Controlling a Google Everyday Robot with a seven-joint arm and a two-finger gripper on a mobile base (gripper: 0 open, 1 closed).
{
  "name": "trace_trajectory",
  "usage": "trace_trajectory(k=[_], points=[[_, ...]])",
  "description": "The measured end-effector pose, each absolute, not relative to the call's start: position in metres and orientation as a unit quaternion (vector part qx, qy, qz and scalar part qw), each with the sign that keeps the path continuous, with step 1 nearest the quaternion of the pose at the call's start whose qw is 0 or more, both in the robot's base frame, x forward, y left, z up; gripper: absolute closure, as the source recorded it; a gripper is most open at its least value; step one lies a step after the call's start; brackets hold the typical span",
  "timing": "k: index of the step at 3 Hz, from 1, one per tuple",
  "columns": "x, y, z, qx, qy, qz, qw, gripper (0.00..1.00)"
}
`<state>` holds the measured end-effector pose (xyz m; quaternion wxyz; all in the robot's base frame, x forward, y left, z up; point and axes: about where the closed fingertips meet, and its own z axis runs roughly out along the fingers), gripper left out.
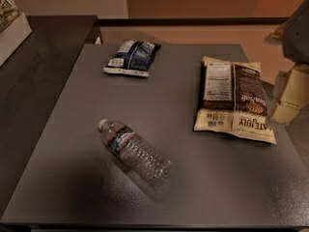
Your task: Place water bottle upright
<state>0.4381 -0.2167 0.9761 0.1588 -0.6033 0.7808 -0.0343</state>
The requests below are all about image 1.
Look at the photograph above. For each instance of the dark side table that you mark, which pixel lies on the dark side table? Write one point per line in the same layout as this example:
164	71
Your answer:
31	81

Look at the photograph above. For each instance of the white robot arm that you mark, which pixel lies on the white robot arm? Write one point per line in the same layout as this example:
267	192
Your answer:
291	89

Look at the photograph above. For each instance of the brown cream chips bag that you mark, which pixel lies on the brown cream chips bag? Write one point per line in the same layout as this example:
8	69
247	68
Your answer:
232	100

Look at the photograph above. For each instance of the clear plastic water bottle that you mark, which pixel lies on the clear plastic water bottle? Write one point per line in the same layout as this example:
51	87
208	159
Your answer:
135	152

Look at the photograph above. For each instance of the blue white snack bag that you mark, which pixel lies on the blue white snack bag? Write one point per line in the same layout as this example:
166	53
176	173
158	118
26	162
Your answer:
132	58

